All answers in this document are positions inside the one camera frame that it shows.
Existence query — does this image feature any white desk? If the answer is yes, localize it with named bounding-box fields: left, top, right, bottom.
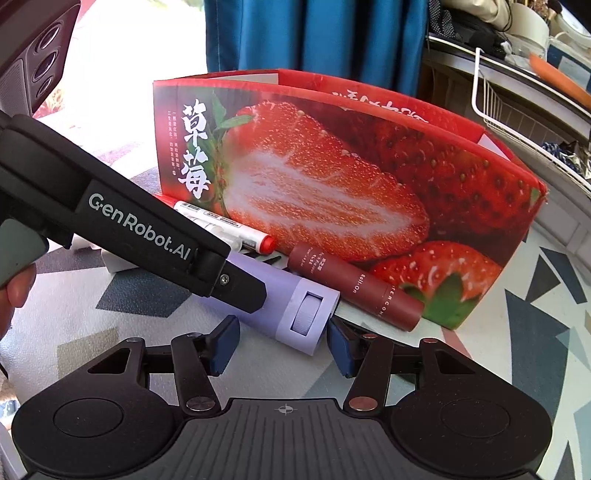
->
left=422, top=32, right=591, bottom=252

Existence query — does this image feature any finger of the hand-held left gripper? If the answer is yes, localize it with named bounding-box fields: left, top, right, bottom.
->
left=203, top=258, right=269, bottom=320

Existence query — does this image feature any blue curtain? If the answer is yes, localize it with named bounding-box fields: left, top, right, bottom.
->
left=203, top=0, right=428, bottom=91

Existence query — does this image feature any person's left hand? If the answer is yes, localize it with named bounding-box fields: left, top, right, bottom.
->
left=0, top=265, right=38, bottom=343

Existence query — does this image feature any geometric patterned mat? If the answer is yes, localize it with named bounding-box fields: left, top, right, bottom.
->
left=0, top=159, right=591, bottom=480

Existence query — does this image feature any white pen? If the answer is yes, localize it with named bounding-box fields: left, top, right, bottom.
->
left=196, top=220, right=245, bottom=247

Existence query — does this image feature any black bag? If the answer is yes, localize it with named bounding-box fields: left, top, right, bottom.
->
left=441, top=9, right=511, bottom=52

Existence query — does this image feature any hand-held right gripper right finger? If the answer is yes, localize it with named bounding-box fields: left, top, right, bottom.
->
left=326, top=318, right=474, bottom=414

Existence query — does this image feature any lavender rectangular device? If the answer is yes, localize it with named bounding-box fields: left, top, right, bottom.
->
left=191, top=251, right=341, bottom=357

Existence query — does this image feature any maroon roll-on tube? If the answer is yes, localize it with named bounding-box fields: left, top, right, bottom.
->
left=288, top=243, right=426, bottom=332

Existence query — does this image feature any orange object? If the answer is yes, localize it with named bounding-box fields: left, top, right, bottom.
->
left=529, top=53, right=591, bottom=108

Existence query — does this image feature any white wire basket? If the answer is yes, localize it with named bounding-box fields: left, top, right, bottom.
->
left=471, top=46, right=591, bottom=182

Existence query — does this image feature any red strawberry print cardboard box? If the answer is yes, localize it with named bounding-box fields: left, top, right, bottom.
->
left=152, top=69, right=550, bottom=332

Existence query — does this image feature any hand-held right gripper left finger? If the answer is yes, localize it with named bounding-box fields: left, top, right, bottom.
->
left=87, top=316, right=241, bottom=415

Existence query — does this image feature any white round container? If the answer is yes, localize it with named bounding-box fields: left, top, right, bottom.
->
left=507, top=0, right=551, bottom=52

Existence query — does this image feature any white marker with red caps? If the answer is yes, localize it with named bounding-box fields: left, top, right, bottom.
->
left=152, top=193, right=277, bottom=255

